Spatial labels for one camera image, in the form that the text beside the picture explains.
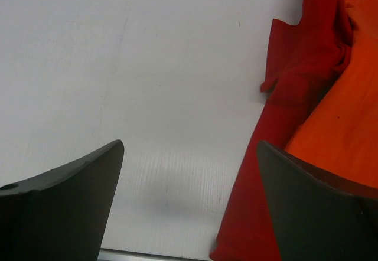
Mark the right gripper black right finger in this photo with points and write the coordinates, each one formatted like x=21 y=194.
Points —
x=317 y=215

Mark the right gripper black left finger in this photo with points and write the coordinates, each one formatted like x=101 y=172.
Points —
x=61 y=214

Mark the orange t shirt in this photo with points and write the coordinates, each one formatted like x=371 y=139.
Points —
x=340 y=135

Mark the red t shirt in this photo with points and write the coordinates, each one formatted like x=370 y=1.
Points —
x=303 y=60

